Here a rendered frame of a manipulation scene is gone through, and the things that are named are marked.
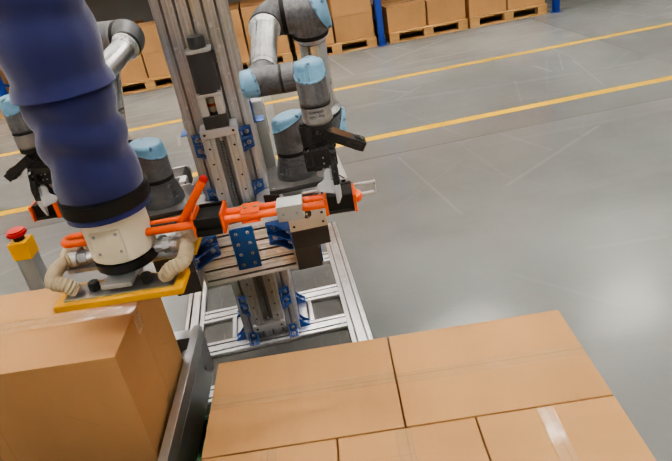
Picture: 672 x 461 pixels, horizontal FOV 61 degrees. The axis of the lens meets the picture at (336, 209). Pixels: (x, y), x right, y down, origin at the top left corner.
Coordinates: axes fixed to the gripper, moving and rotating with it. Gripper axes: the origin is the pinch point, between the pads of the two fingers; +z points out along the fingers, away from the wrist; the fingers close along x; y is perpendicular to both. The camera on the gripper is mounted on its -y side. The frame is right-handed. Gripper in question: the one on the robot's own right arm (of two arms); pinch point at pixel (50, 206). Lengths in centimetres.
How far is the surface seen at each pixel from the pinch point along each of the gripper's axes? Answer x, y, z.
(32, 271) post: 19.4, -27.4, 32.9
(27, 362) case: -42.9, 1.6, 24.9
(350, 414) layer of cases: -39, 83, 65
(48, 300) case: -13.9, -4.7, 25.2
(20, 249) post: 19.1, -27.7, 23.0
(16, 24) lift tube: -36, 29, -57
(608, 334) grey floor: 36, 199, 119
